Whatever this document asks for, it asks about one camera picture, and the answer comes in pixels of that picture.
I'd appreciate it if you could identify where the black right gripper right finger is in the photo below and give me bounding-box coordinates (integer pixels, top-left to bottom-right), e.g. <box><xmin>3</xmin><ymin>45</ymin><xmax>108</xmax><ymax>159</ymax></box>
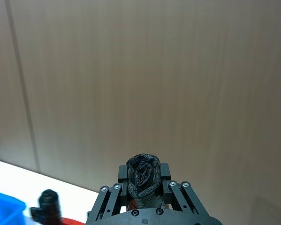
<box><xmin>160</xmin><ymin>163</ymin><xmax>211</xmax><ymax>216</ymax></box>

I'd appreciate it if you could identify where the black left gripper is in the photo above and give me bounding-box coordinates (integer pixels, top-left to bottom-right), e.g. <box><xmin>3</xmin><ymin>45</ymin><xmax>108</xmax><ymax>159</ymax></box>
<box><xmin>29</xmin><ymin>189</ymin><xmax>62</xmax><ymax>225</ymax></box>

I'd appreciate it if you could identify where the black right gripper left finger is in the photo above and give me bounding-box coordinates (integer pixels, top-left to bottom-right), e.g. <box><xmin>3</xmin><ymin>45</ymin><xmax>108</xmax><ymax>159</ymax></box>
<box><xmin>87</xmin><ymin>165</ymin><xmax>129</xmax><ymax>223</ymax></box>

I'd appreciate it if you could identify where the black plastic bag roll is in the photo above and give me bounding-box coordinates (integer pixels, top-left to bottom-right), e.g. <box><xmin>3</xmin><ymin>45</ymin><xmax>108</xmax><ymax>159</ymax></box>
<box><xmin>125</xmin><ymin>152</ymin><xmax>168</xmax><ymax>210</ymax></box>

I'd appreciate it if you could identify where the red plastic bin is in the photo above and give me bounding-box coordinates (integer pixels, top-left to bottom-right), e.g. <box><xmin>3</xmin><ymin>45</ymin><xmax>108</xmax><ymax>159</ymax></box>
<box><xmin>59</xmin><ymin>217</ymin><xmax>86</xmax><ymax>225</ymax></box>

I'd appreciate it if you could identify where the white table cloth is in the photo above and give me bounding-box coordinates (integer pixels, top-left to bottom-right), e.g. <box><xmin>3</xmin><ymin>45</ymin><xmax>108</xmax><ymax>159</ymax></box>
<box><xmin>0</xmin><ymin>157</ymin><xmax>101</xmax><ymax>225</ymax></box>

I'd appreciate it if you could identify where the blue plastic bin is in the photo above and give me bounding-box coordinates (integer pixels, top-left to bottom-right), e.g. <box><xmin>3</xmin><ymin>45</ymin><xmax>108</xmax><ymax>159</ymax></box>
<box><xmin>0</xmin><ymin>189</ymin><xmax>26</xmax><ymax>225</ymax></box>

